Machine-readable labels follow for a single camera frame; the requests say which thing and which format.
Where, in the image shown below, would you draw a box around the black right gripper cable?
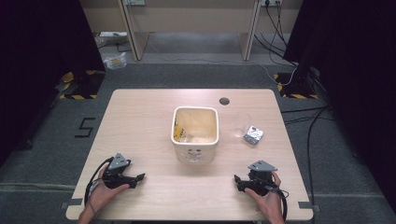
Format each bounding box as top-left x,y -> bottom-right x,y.
273,185 -> 290,222

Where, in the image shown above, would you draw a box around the black wall cables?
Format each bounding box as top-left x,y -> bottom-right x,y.
252,2 -> 301,68

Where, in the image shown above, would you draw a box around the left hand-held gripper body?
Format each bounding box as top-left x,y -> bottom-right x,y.
101,152 -> 138,189

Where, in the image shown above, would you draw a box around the person's left hand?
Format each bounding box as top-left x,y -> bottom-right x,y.
88,168 -> 131,216

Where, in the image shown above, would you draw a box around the silver foil packet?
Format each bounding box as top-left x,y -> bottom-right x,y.
242,125 -> 265,146

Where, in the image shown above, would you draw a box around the grey tape strip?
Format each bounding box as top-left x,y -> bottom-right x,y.
297,201 -> 320,213
60,198 -> 84,210

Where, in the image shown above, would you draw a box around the white power strip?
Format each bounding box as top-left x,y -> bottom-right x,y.
98,30 -> 129,39

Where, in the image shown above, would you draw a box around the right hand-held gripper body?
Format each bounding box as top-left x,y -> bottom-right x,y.
243,160 -> 279,197

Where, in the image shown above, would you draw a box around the beige wooden desk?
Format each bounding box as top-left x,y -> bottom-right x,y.
78,0 -> 304,63

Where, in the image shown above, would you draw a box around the black curtain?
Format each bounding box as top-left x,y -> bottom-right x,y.
0,0 -> 106,167
282,0 -> 396,214

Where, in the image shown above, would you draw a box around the person's right hand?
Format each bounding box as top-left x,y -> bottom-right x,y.
244,171 -> 286,221

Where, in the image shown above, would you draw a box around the clear plastic bag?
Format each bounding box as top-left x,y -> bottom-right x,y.
103,51 -> 128,70

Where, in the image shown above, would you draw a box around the clear plastic cup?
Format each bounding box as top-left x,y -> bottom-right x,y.
231,111 -> 252,139

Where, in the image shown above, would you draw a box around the black floor cable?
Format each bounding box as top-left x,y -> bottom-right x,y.
279,105 -> 336,224

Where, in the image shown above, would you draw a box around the white square bin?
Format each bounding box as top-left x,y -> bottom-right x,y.
170,105 -> 220,164

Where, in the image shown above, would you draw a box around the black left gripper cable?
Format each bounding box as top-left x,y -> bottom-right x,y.
83,156 -> 115,207

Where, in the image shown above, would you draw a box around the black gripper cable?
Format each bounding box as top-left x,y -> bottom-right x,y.
273,185 -> 290,222
83,156 -> 115,207

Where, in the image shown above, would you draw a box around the hazard-striped stand base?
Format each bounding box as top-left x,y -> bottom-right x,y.
273,72 -> 319,101
58,70 -> 106,101

